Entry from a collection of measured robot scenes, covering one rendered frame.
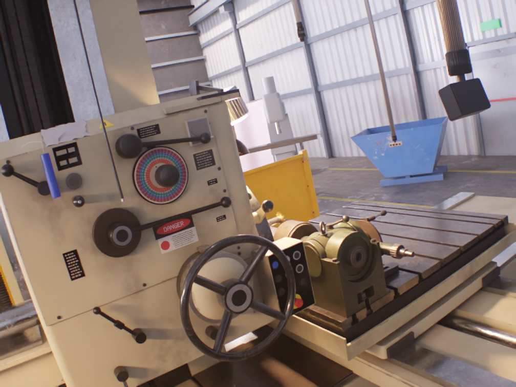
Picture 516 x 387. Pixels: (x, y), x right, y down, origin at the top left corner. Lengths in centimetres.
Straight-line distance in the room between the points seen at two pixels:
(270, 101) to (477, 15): 421
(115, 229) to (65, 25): 107
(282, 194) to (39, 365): 329
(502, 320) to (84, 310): 171
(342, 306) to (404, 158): 604
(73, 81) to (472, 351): 201
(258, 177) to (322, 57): 788
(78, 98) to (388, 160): 628
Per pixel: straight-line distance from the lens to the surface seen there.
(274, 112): 754
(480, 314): 224
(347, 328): 174
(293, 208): 460
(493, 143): 911
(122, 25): 212
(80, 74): 202
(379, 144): 766
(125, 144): 129
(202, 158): 143
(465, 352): 198
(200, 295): 136
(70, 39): 205
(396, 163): 766
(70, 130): 135
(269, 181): 442
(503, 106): 887
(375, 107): 1084
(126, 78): 207
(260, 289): 159
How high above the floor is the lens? 183
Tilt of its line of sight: 11 degrees down
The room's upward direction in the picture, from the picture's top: 13 degrees counter-clockwise
